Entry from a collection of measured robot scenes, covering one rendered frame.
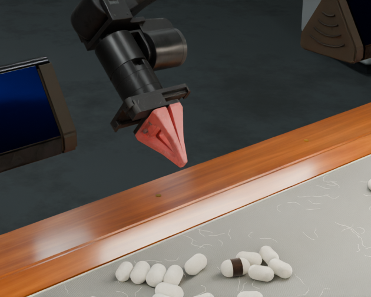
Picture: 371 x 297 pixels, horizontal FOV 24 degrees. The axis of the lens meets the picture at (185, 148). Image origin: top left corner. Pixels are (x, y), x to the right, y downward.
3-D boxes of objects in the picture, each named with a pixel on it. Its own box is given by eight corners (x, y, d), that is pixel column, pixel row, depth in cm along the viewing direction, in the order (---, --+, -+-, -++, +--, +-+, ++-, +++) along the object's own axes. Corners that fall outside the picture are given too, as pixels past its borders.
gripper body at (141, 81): (194, 93, 115) (168, 50, 118) (132, 109, 109) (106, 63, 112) (174, 119, 120) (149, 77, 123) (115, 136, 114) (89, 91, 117)
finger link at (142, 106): (208, 147, 111) (174, 89, 114) (165, 160, 107) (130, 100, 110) (186, 173, 116) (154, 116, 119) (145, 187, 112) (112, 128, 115)
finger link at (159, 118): (222, 142, 113) (188, 85, 115) (180, 155, 108) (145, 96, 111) (201, 168, 118) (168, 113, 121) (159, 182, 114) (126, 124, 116)
